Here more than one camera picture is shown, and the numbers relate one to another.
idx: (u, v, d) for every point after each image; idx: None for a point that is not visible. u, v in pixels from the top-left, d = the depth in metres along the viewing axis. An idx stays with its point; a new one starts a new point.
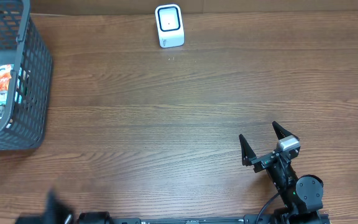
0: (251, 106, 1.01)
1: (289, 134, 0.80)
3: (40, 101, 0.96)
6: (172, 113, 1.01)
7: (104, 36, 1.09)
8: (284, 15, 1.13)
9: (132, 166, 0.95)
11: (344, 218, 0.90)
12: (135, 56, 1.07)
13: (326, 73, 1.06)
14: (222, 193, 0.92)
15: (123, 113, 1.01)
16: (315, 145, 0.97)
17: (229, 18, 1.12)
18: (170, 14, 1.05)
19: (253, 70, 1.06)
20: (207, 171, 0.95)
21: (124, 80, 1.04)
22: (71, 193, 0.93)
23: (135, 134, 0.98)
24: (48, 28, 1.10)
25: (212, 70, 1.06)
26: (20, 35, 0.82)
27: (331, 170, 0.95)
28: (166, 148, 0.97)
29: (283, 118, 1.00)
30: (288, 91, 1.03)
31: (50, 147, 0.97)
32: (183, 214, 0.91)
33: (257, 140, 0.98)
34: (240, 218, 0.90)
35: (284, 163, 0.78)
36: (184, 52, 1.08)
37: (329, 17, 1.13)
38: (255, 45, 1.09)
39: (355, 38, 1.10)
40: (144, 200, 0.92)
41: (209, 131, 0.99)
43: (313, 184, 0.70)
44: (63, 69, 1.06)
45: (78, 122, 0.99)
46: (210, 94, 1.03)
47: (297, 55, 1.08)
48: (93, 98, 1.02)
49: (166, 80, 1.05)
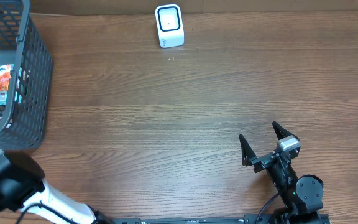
0: (251, 106, 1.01)
1: (289, 134, 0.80)
3: (40, 101, 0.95)
6: (172, 113, 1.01)
7: (104, 36, 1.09)
8: (284, 15, 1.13)
9: (132, 166, 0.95)
11: (344, 218, 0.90)
12: (135, 56, 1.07)
13: (326, 73, 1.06)
14: (222, 193, 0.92)
15: (123, 113, 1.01)
16: (315, 145, 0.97)
17: (229, 18, 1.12)
18: (170, 14, 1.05)
19: (253, 70, 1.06)
20: (207, 171, 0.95)
21: (124, 80, 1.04)
22: (71, 193, 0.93)
23: (135, 134, 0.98)
24: (48, 28, 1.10)
25: (212, 70, 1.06)
26: (20, 35, 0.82)
27: (331, 170, 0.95)
28: (165, 148, 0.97)
29: (283, 118, 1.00)
30: (288, 91, 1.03)
31: (50, 147, 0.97)
32: (183, 214, 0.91)
33: (257, 140, 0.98)
34: (240, 218, 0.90)
35: (284, 163, 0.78)
36: (184, 52, 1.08)
37: (329, 17, 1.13)
38: (256, 45, 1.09)
39: (355, 38, 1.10)
40: (144, 200, 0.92)
41: (209, 131, 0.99)
43: (313, 184, 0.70)
44: (63, 69, 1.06)
45: (77, 122, 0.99)
46: (210, 94, 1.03)
47: (297, 55, 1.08)
48: (93, 98, 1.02)
49: (166, 80, 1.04)
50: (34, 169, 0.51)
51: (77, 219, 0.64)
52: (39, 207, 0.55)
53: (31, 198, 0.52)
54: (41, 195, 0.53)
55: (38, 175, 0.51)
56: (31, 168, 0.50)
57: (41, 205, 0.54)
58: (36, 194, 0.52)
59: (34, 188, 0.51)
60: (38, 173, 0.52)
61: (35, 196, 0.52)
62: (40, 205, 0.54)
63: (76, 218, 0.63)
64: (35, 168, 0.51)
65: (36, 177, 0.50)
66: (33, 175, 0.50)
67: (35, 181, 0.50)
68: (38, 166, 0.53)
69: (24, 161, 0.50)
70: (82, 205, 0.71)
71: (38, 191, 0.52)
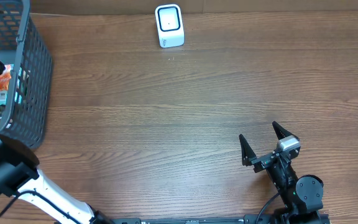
0: (251, 106, 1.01)
1: (289, 134, 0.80)
3: (40, 101, 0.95)
6: (172, 113, 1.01)
7: (104, 36, 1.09)
8: (284, 15, 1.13)
9: (132, 166, 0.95)
11: (344, 218, 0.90)
12: (135, 56, 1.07)
13: (326, 73, 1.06)
14: (222, 193, 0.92)
15: (123, 113, 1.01)
16: (314, 145, 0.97)
17: (229, 18, 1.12)
18: (170, 14, 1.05)
19: (253, 70, 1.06)
20: (207, 171, 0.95)
21: (124, 80, 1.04)
22: (71, 193, 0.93)
23: (135, 134, 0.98)
24: (48, 28, 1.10)
25: (212, 70, 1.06)
26: (20, 35, 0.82)
27: (331, 170, 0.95)
28: (165, 148, 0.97)
29: (283, 118, 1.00)
30: (288, 91, 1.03)
31: (50, 147, 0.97)
32: (183, 214, 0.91)
33: (257, 140, 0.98)
34: (240, 218, 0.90)
35: (284, 163, 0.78)
36: (184, 52, 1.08)
37: (329, 17, 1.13)
38: (255, 45, 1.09)
39: (355, 38, 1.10)
40: (144, 200, 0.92)
41: (209, 131, 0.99)
43: (313, 184, 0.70)
44: (63, 69, 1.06)
45: (77, 122, 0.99)
46: (210, 94, 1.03)
47: (297, 55, 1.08)
48: (93, 98, 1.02)
49: (166, 80, 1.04)
50: (28, 155, 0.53)
51: (73, 214, 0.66)
52: (33, 195, 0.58)
53: (25, 184, 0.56)
54: (35, 182, 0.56)
55: (32, 160, 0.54)
56: (26, 154, 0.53)
57: (35, 193, 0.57)
58: (30, 181, 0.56)
59: (27, 173, 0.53)
60: (33, 159, 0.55)
61: (30, 183, 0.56)
62: (33, 193, 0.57)
63: (71, 211, 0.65)
64: (31, 155, 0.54)
65: (30, 162, 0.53)
66: (27, 159, 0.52)
67: (28, 166, 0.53)
68: (34, 153, 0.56)
69: (20, 147, 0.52)
70: (82, 203, 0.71)
71: (32, 178, 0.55)
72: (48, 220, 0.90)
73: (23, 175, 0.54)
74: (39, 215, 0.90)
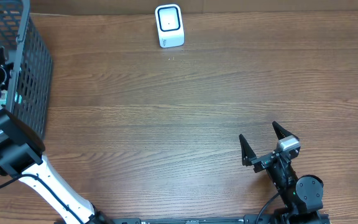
0: (251, 106, 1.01)
1: (289, 134, 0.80)
3: (40, 101, 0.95)
6: (172, 113, 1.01)
7: (104, 36, 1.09)
8: (284, 15, 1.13)
9: (132, 166, 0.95)
11: (344, 218, 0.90)
12: (135, 56, 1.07)
13: (326, 73, 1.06)
14: (222, 193, 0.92)
15: (123, 113, 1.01)
16: (314, 145, 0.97)
17: (229, 18, 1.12)
18: (170, 14, 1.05)
19: (253, 70, 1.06)
20: (207, 171, 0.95)
21: (124, 80, 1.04)
22: None
23: (135, 134, 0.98)
24: (48, 28, 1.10)
25: (212, 70, 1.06)
26: (20, 35, 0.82)
27: (331, 170, 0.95)
28: (165, 148, 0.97)
29: (283, 118, 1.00)
30: (288, 91, 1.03)
31: (50, 147, 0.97)
32: (183, 214, 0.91)
33: (257, 140, 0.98)
34: (240, 218, 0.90)
35: (284, 163, 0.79)
36: (184, 52, 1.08)
37: (329, 17, 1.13)
38: (256, 45, 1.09)
39: (355, 38, 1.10)
40: (144, 200, 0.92)
41: (209, 131, 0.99)
43: (313, 184, 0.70)
44: (63, 69, 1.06)
45: (77, 122, 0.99)
46: (210, 94, 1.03)
47: (297, 55, 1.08)
48: (93, 98, 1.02)
49: (166, 80, 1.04)
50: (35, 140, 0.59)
51: (73, 208, 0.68)
52: (35, 180, 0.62)
53: (30, 168, 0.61)
54: (38, 167, 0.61)
55: (38, 146, 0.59)
56: (33, 138, 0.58)
57: (37, 178, 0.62)
58: (35, 165, 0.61)
59: (32, 157, 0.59)
60: (39, 145, 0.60)
61: (33, 168, 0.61)
62: (36, 178, 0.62)
63: (71, 205, 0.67)
64: (38, 140, 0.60)
65: (35, 147, 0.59)
66: (32, 143, 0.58)
67: (33, 150, 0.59)
68: (41, 140, 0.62)
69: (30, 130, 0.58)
70: (86, 201, 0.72)
71: (36, 162, 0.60)
72: (48, 220, 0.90)
73: (28, 159, 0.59)
74: (40, 215, 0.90)
